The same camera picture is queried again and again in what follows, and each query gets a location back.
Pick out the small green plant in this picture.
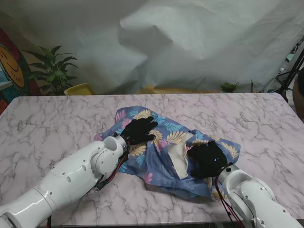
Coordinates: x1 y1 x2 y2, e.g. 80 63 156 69
219 81 239 93

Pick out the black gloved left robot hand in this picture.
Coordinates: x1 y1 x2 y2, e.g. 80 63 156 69
122 116 159 145

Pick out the yellow bench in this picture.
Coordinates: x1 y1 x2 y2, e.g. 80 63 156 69
140 85 221 95

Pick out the colourful smiley mural board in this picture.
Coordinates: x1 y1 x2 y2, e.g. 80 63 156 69
0 27 33 114

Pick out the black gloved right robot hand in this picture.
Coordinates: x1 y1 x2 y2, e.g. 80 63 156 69
187 140 228 179

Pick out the black tripod stand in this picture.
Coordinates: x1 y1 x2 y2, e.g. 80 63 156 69
275 33 304 104

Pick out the white pillow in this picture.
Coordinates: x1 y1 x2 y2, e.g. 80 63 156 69
169 133 193 180

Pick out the bystander person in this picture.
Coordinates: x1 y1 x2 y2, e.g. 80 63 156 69
293 70 304 116

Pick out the white backdrop sheet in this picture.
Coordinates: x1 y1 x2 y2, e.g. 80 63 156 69
0 0 304 95

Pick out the blue leaf print pillowcase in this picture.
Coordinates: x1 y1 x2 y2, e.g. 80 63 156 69
94 105 241 202

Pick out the red black left arm cable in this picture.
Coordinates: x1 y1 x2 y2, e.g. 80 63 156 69
46 142 130 228

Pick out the red black arm cable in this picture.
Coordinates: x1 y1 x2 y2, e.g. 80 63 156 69
46 142 130 228
215 175 245 228

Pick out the yellow chair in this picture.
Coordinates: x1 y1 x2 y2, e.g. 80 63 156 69
63 83 95 96

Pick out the large green potted plant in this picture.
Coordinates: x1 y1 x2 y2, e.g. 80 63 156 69
22 45 79 96

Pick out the thin brown stick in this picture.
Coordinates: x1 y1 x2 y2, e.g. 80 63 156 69
193 77 207 92

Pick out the red black right arm cable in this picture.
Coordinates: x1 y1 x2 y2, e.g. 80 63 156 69
215 175 245 228

